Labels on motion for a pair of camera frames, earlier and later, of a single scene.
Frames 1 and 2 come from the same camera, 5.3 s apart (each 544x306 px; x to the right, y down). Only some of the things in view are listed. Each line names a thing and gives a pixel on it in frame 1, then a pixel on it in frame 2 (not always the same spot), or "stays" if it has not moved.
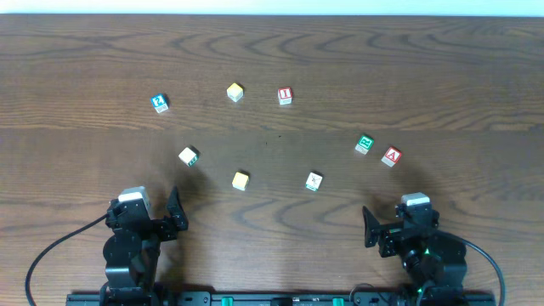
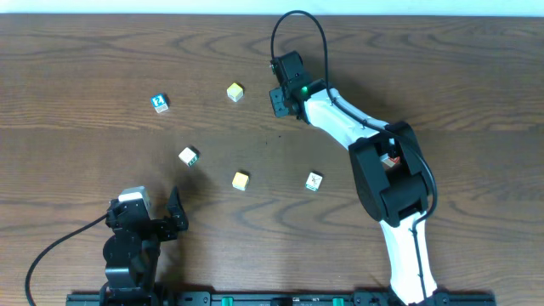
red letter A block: [392, 156] stays
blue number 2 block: [159, 102] stays
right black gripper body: [387, 235] -> [278, 102]
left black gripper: [161, 225] stays
